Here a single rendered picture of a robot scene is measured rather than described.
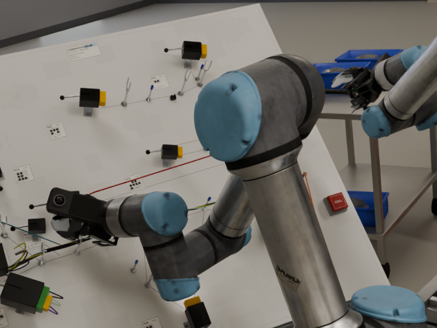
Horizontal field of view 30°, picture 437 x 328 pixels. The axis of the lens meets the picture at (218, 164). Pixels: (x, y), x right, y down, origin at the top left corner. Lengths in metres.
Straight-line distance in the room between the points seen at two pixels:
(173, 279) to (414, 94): 0.70
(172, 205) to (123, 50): 1.23
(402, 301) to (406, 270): 3.08
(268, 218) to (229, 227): 0.29
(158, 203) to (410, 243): 3.40
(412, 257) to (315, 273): 3.36
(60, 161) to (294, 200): 1.29
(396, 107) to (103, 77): 1.01
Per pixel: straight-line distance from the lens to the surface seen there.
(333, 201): 2.44
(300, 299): 1.20
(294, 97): 1.17
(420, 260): 4.50
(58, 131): 2.40
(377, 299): 1.33
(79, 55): 2.54
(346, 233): 2.46
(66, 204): 1.52
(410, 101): 1.82
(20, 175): 2.34
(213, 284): 2.29
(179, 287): 1.43
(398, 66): 1.99
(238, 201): 1.41
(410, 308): 1.31
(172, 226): 1.39
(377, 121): 1.87
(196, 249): 1.45
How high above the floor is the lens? 2.05
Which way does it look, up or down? 19 degrees down
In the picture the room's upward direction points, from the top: 8 degrees counter-clockwise
